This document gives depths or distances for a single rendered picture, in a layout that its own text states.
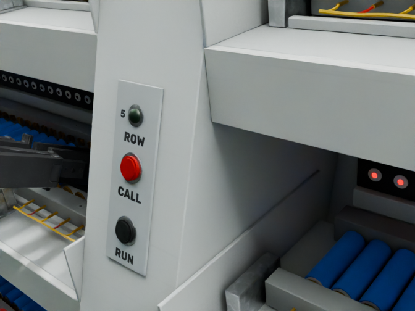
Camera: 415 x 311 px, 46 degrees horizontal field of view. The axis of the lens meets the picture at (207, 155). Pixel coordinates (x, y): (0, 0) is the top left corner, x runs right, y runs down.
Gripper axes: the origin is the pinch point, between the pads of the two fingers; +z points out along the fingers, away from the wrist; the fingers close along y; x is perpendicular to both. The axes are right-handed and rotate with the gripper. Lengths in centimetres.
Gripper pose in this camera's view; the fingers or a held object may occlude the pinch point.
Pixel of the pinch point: (71, 164)
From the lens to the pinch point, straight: 47.7
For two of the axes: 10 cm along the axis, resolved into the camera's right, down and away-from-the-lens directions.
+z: 6.1, 0.9, 7.9
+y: -7.6, -2.3, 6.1
